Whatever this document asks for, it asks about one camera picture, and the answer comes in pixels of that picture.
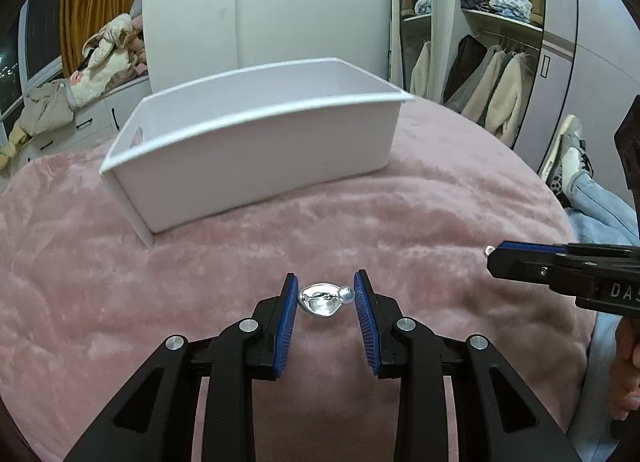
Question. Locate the black hanging coat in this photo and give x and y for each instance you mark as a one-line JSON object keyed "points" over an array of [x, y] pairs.
{"points": [[462, 66]]}

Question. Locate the beige jacket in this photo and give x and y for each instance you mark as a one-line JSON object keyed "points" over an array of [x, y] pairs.
{"points": [[42, 109]]}

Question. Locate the cream fleece hanging coat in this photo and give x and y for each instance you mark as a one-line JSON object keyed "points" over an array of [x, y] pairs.
{"points": [[507, 96]]}

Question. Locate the tall narrow mirror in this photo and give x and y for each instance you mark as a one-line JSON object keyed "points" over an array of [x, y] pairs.
{"points": [[415, 16]]}

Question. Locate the grey hanging coat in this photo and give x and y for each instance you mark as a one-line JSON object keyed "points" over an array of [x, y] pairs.
{"points": [[482, 86]]}

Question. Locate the white drawer cabinet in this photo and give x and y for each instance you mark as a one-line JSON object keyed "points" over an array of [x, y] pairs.
{"points": [[95, 124]]}

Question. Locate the white plastic storage box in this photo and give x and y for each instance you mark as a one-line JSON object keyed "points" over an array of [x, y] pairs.
{"points": [[260, 161]]}

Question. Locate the cream plush floral blanket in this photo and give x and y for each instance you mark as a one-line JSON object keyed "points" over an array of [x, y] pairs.
{"points": [[107, 61]]}

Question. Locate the person's right hand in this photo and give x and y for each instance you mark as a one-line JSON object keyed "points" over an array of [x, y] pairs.
{"points": [[627, 372]]}

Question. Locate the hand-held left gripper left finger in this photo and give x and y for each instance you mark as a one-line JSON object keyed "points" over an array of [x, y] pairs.
{"points": [[285, 337]]}

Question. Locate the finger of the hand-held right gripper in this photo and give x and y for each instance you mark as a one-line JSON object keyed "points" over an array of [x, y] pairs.
{"points": [[530, 269], [550, 247]]}

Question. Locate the person's leg in jeans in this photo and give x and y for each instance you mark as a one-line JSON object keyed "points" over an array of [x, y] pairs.
{"points": [[600, 212]]}

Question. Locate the white sneaker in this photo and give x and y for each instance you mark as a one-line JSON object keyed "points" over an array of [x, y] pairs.
{"points": [[565, 151]]}

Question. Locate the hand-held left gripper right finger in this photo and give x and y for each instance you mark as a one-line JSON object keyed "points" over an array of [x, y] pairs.
{"points": [[367, 332]]}

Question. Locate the pink fluffy blanket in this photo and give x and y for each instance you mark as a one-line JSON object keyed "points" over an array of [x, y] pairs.
{"points": [[150, 302]]}

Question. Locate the grey sliding wardrobe door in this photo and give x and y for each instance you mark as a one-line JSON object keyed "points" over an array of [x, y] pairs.
{"points": [[580, 66]]}

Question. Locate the window with white frame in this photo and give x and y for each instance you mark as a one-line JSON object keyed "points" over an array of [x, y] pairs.
{"points": [[20, 66]]}

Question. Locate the white wardrobe door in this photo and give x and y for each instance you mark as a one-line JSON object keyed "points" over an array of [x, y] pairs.
{"points": [[280, 1]]}

